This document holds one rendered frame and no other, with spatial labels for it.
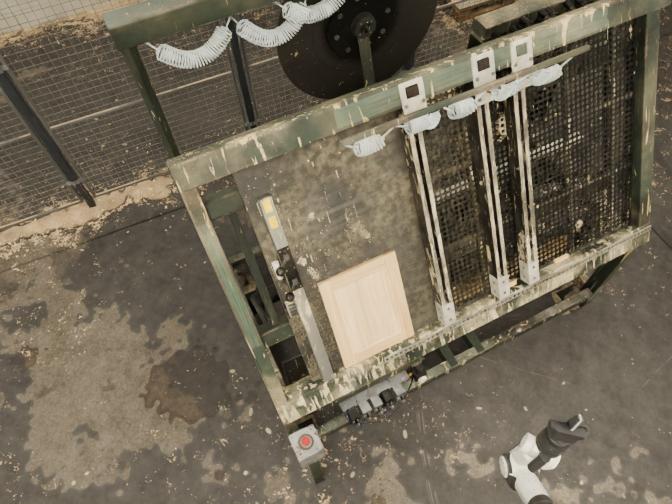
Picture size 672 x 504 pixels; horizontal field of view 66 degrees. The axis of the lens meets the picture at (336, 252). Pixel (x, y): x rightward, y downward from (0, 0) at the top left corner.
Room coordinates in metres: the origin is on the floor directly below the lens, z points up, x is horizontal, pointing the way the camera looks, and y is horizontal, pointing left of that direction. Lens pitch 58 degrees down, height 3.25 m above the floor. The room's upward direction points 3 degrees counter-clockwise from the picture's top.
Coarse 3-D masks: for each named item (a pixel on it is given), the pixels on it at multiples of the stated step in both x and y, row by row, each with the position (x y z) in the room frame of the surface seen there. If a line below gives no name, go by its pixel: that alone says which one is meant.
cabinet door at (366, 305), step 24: (360, 264) 1.15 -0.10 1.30; (384, 264) 1.16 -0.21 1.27; (336, 288) 1.06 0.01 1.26; (360, 288) 1.08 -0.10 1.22; (384, 288) 1.10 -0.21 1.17; (336, 312) 0.99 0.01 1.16; (360, 312) 1.01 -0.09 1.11; (384, 312) 1.03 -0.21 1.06; (408, 312) 1.04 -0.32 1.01; (336, 336) 0.92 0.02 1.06; (360, 336) 0.94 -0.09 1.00; (384, 336) 0.96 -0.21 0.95; (408, 336) 0.97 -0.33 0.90; (360, 360) 0.86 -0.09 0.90
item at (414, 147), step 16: (416, 80) 1.54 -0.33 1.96; (400, 96) 1.49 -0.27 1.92; (416, 96) 1.51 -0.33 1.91; (400, 112) 1.52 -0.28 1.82; (432, 112) 1.38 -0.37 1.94; (400, 128) 1.51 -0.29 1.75; (432, 128) 1.38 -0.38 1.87; (416, 144) 1.46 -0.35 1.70; (416, 160) 1.40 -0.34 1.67; (416, 176) 1.37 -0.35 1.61; (416, 192) 1.36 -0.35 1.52; (432, 192) 1.35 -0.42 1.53; (416, 208) 1.34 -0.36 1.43; (432, 208) 1.31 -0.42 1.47; (432, 224) 1.28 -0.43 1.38; (432, 240) 1.23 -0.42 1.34; (432, 256) 1.19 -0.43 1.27; (432, 272) 1.17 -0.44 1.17; (432, 288) 1.14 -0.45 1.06; (448, 288) 1.11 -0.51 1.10; (448, 304) 1.07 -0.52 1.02; (448, 320) 1.02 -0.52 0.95
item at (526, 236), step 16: (512, 48) 1.70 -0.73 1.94; (528, 48) 1.72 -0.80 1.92; (512, 64) 1.67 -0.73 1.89; (528, 64) 1.69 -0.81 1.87; (528, 80) 1.66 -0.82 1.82; (544, 80) 1.57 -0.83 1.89; (512, 96) 1.65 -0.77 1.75; (512, 112) 1.62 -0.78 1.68; (512, 128) 1.60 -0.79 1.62; (512, 144) 1.57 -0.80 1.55; (528, 144) 1.56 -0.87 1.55; (512, 160) 1.54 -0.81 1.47; (528, 160) 1.52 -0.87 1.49; (512, 176) 1.51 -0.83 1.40; (528, 176) 1.49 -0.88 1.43; (512, 192) 1.48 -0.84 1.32; (528, 192) 1.45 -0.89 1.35; (528, 208) 1.41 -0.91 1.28; (528, 224) 1.38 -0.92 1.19; (528, 240) 1.32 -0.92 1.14; (528, 256) 1.28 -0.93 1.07; (528, 272) 1.23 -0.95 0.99
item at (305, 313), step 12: (264, 216) 1.17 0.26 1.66; (276, 216) 1.18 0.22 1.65; (276, 228) 1.15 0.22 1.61; (276, 240) 1.13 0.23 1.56; (276, 252) 1.12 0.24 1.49; (300, 288) 1.02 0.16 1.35; (300, 300) 0.99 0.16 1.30; (300, 312) 0.96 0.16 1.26; (312, 324) 0.93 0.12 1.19; (312, 336) 0.90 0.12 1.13; (312, 348) 0.87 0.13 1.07; (324, 348) 0.87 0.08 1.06; (324, 360) 0.83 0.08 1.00; (324, 372) 0.80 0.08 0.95
